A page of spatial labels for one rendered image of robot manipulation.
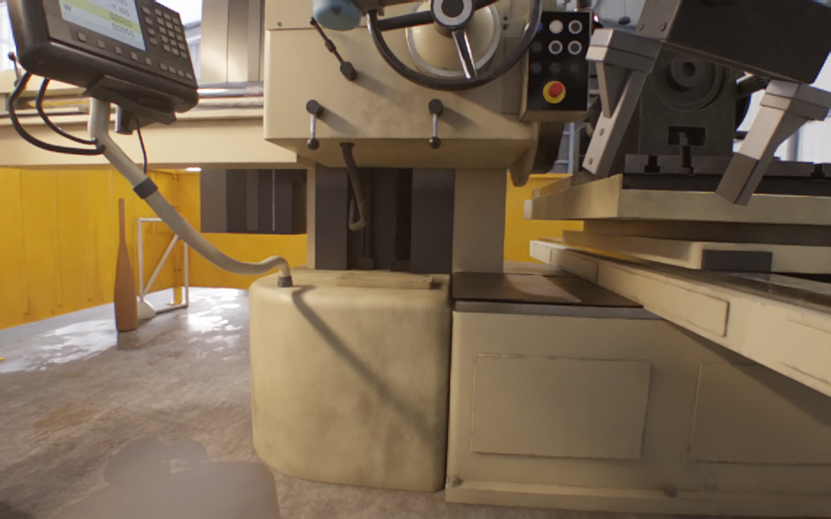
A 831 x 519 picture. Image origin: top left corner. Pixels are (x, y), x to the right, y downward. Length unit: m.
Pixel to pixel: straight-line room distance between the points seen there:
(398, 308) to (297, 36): 0.81
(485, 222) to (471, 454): 0.93
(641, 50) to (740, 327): 0.70
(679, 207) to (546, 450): 0.77
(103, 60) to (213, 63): 1.28
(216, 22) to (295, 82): 1.05
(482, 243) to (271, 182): 0.98
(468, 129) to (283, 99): 0.52
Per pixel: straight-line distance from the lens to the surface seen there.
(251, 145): 1.61
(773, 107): 0.44
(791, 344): 0.86
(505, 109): 1.17
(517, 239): 3.59
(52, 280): 3.46
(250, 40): 2.16
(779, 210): 1.23
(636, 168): 1.10
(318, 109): 1.19
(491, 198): 1.80
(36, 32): 0.93
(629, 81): 0.35
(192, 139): 1.73
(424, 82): 0.94
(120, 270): 3.47
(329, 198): 1.87
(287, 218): 1.94
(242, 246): 4.03
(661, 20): 0.36
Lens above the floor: 0.83
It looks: 5 degrees down
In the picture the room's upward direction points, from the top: 1 degrees clockwise
